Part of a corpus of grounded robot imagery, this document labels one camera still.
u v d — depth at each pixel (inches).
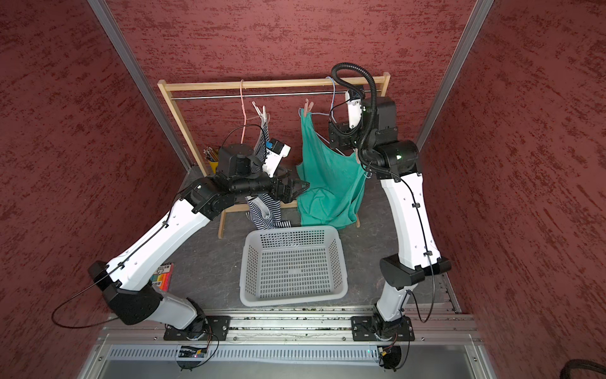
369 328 29.1
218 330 29.1
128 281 15.6
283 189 22.3
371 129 17.6
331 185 32.6
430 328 29.7
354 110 21.6
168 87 23.0
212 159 41.9
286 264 34.4
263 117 31.2
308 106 30.5
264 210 29.4
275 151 21.5
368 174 25.3
